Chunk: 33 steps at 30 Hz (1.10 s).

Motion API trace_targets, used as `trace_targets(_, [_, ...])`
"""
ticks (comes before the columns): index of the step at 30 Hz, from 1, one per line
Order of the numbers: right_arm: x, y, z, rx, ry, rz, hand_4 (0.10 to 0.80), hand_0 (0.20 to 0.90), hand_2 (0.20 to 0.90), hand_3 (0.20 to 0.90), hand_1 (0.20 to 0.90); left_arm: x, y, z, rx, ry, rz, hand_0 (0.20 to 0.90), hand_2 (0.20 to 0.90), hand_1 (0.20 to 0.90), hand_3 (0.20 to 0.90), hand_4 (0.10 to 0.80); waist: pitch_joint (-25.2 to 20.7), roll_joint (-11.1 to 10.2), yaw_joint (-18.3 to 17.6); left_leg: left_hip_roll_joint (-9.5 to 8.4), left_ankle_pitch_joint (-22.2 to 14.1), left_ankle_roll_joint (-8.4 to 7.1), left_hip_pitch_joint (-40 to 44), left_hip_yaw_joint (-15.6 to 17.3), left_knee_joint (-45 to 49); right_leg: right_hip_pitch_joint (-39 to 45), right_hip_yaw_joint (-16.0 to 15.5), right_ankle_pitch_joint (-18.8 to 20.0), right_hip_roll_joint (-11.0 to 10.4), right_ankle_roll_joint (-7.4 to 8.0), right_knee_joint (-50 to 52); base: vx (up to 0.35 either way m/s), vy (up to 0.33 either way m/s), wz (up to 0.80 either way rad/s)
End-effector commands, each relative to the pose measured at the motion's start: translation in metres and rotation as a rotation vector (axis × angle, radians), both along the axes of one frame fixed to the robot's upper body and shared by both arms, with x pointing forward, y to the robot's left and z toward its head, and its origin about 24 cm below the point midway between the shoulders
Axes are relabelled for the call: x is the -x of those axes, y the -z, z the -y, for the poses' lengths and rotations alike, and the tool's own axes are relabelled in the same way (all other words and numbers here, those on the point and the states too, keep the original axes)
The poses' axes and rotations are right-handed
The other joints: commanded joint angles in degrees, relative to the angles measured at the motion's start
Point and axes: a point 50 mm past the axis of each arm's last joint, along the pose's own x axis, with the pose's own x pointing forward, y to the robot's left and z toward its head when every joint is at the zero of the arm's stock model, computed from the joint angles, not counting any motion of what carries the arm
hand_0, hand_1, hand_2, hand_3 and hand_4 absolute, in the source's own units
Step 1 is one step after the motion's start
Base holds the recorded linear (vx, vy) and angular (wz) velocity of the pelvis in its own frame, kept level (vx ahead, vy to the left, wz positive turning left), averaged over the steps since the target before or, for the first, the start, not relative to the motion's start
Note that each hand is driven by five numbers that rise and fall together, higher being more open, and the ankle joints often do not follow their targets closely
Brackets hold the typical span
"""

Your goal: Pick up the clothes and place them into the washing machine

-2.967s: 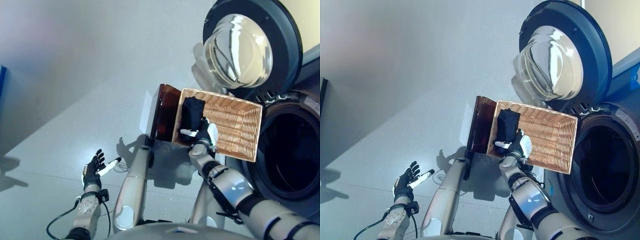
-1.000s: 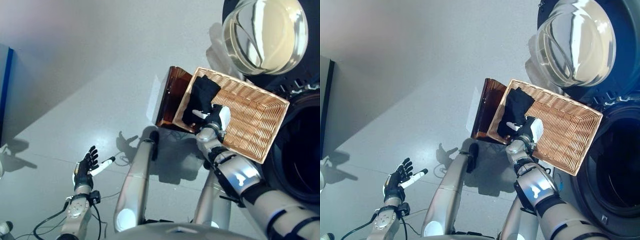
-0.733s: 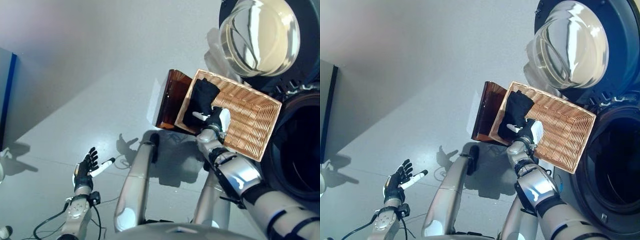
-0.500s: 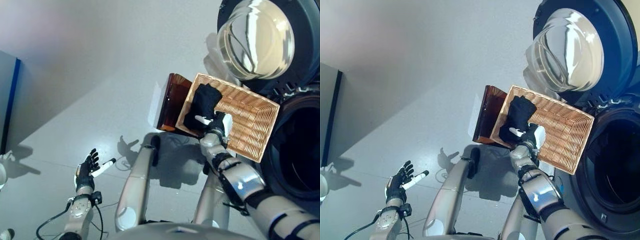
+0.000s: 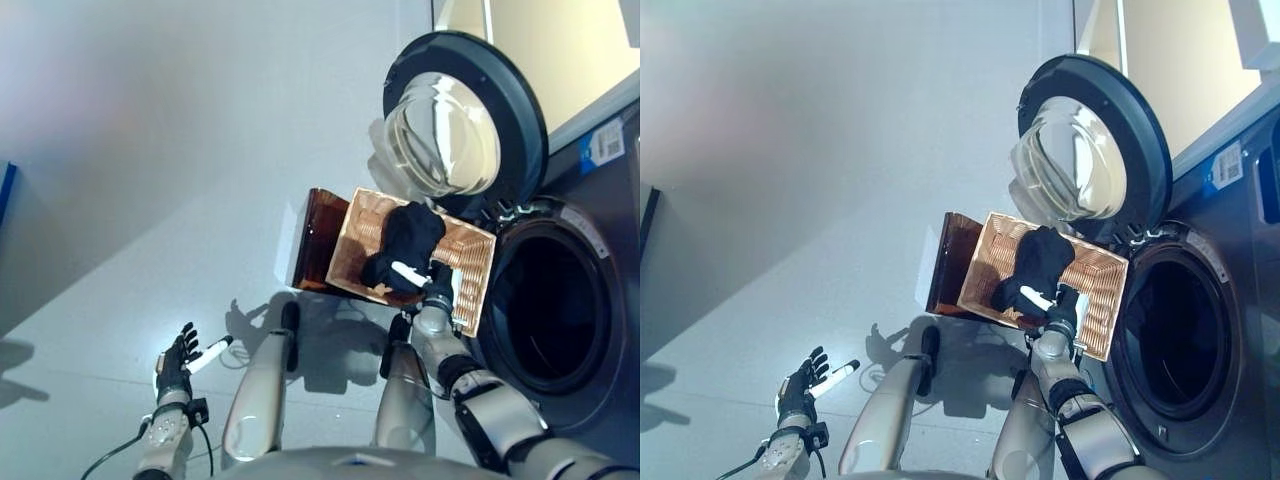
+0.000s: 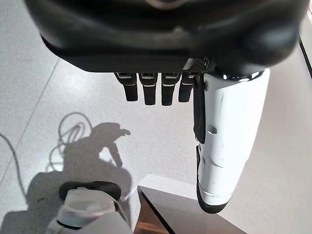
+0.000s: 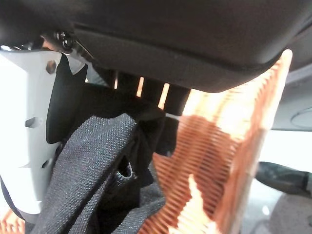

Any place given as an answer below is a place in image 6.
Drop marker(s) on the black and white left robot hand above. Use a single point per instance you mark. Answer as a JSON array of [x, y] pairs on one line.
[[146, 36]]

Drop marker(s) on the black upright board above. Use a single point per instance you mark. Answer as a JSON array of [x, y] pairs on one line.
[[307, 61]]

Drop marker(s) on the brown wooden table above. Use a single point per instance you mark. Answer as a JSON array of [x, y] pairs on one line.
[[185, 214]]

